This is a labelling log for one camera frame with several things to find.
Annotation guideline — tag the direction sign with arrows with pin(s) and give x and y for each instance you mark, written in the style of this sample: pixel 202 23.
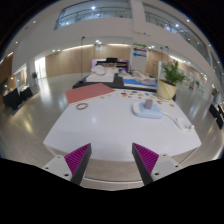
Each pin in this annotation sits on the direction sign with arrows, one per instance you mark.
pixel 140 50

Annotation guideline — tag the black display platform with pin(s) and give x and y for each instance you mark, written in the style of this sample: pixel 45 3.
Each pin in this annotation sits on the black display platform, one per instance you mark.
pixel 118 83

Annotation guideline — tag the white architectural model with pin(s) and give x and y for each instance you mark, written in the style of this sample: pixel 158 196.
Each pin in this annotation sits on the white architectural model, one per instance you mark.
pixel 100 77

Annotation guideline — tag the black piano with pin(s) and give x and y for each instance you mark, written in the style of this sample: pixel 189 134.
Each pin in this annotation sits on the black piano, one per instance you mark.
pixel 111 60

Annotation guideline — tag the potted plant in striped pot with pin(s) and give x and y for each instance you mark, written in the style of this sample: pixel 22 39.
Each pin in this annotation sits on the potted plant in striped pot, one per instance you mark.
pixel 165 90

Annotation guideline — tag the flat reddish-brown board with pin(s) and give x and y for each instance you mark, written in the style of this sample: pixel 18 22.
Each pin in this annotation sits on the flat reddish-brown board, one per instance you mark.
pixel 88 92

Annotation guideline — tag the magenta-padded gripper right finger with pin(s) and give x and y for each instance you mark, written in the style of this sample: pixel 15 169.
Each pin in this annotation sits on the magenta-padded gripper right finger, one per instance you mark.
pixel 146 160

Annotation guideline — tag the small green potted plant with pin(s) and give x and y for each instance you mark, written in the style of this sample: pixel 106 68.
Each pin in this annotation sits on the small green potted plant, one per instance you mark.
pixel 34 75

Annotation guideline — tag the black floor lamp pole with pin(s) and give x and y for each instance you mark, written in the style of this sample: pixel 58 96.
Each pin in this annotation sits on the black floor lamp pole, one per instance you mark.
pixel 82 56

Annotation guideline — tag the blue-based architectural model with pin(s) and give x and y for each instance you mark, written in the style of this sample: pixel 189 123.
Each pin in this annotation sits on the blue-based architectural model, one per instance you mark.
pixel 133 82

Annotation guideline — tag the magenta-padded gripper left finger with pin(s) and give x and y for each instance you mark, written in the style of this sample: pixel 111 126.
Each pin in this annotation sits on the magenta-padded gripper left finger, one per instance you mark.
pixel 77 160

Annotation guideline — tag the group of black chairs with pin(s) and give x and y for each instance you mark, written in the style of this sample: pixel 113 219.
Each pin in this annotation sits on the group of black chairs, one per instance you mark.
pixel 11 98
pixel 215 110

